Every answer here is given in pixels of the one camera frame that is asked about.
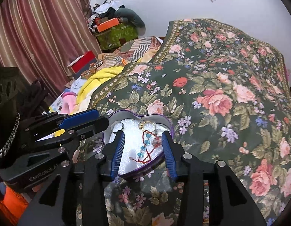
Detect orange box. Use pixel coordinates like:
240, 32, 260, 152
97, 18, 119, 33

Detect silver chain strap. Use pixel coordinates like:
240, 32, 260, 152
0, 112, 21, 159

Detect silver band ring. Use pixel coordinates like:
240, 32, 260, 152
111, 120, 125, 135

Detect yellow blanket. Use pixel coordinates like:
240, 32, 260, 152
76, 66, 124, 105

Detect dark green cushion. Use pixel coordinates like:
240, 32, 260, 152
114, 8, 145, 28

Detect floral green bedspread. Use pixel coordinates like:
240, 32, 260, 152
88, 19, 291, 225

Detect pile of clothes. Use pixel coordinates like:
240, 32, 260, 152
87, 0, 125, 28

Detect striped patterned quilt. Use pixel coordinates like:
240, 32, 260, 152
79, 36, 163, 80

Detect striped pink curtain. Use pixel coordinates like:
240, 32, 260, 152
0, 0, 101, 97

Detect green patterned box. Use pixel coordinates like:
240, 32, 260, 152
95, 23, 138, 50

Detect red cord blue bead bracelet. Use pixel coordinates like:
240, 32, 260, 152
131, 130, 163, 164

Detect purple heart-shaped tin box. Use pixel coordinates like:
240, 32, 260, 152
103, 110, 174, 179

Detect gold charm ring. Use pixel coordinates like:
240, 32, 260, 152
138, 120, 158, 130

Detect red white box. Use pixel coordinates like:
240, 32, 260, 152
67, 51, 96, 73

